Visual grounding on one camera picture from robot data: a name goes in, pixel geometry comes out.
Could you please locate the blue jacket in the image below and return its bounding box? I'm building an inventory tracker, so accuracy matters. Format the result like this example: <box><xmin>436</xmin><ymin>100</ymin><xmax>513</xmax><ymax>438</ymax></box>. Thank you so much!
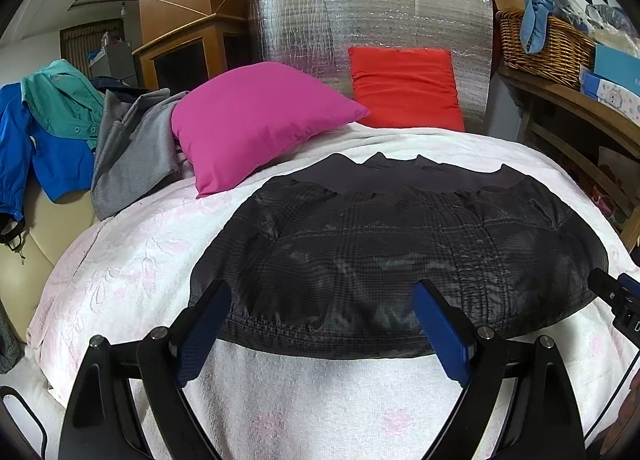
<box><xmin>0</xmin><ymin>82</ymin><xmax>96</xmax><ymax>223</ymax></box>

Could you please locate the wooden table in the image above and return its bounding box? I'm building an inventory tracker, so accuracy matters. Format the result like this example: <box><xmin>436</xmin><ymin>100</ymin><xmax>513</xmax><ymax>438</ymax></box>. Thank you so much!
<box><xmin>497</xmin><ymin>65</ymin><xmax>640</xmax><ymax>231</ymax></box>

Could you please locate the white blanket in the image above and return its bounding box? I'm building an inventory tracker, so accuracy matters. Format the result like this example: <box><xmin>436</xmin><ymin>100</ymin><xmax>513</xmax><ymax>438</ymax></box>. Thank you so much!
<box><xmin>25</xmin><ymin>122</ymin><xmax>640</xmax><ymax>460</ymax></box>

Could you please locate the silver foil insulation mat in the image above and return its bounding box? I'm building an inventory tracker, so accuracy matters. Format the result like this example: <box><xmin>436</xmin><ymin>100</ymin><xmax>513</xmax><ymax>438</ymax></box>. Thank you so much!
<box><xmin>248</xmin><ymin>0</ymin><xmax>496</xmax><ymax>133</ymax></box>

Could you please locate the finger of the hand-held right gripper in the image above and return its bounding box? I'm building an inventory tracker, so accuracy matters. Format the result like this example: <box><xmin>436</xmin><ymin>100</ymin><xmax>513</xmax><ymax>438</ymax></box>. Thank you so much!
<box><xmin>587</xmin><ymin>267</ymin><xmax>640</xmax><ymax>307</ymax></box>

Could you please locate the pink pillow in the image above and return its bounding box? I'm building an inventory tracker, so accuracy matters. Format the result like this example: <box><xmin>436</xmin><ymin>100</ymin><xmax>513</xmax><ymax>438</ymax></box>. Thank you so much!
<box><xmin>171</xmin><ymin>61</ymin><xmax>371</xmax><ymax>198</ymax></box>

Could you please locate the orange-red pillow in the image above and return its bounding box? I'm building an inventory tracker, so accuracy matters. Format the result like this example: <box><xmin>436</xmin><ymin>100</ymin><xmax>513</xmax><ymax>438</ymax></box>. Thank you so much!
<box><xmin>348</xmin><ymin>46</ymin><xmax>466</xmax><ymax>133</ymax></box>

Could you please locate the black cable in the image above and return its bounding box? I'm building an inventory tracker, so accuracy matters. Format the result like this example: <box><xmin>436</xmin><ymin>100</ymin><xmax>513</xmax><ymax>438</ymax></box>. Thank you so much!
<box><xmin>0</xmin><ymin>385</ymin><xmax>48</xmax><ymax>460</ymax></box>
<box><xmin>582</xmin><ymin>335</ymin><xmax>640</xmax><ymax>446</ymax></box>

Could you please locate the wicker basket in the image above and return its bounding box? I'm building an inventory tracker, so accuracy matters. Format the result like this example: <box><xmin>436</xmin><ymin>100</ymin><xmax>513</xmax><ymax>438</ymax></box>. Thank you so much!
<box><xmin>495</xmin><ymin>10</ymin><xmax>598</xmax><ymax>90</ymax></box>

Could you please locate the white refrigerator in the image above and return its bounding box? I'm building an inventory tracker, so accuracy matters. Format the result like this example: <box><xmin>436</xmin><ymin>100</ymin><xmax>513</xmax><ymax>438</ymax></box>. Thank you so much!
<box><xmin>102</xmin><ymin>32</ymin><xmax>140</xmax><ymax>88</ymax></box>

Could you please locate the grey hoodie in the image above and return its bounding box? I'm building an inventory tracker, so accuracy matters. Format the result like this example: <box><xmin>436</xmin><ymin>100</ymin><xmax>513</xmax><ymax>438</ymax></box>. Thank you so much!
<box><xmin>91</xmin><ymin>88</ymin><xmax>193</xmax><ymax>221</ymax></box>

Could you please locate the white printed pack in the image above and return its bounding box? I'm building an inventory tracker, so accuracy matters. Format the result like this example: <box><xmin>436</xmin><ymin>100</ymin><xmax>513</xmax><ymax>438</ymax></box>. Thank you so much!
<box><xmin>580</xmin><ymin>72</ymin><xmax>640</xmax><ymax>121</ymax></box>

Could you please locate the blue cloth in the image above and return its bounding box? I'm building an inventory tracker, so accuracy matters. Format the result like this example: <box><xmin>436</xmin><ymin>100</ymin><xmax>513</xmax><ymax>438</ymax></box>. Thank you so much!
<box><xmin>520</xmin><ymin>0</ymin><xmax>568</xmax><ymax>53</ymax></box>

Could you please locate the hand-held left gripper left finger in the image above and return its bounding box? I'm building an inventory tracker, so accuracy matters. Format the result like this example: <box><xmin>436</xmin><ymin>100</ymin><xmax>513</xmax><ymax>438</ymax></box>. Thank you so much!
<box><xmin>57</xmin><ymin>279</ymin><xmax>234</xmax><ymax>460</ymax></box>

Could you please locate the beige sofa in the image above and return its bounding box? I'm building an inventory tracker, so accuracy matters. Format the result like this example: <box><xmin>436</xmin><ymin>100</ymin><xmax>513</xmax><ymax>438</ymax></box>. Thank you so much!
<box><xmin>0</xmin><ymin>175</ymin><xmax>96</xmax><ymax>341</ymax></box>

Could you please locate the teal jacket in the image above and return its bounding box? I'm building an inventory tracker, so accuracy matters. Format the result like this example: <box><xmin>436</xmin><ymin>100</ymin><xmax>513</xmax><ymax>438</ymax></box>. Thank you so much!
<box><xmin>22</xmin><ymin>59</ymin><xmax>106</xmax><ymax>151</ymax></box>

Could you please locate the black quilted jacket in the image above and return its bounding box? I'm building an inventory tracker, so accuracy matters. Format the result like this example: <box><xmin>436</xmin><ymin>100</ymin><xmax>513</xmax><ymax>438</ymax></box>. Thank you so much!
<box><xmin>189</xmin><ymin>152</ymin><xmax>610</xmax><ymax>360</ymax></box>

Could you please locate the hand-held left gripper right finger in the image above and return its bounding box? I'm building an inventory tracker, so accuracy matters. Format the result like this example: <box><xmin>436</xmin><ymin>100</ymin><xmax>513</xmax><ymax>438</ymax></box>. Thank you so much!
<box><xmin>412</xmin><ymin>279</ymin><xmax>586</xmax><ymax>460</ymax></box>

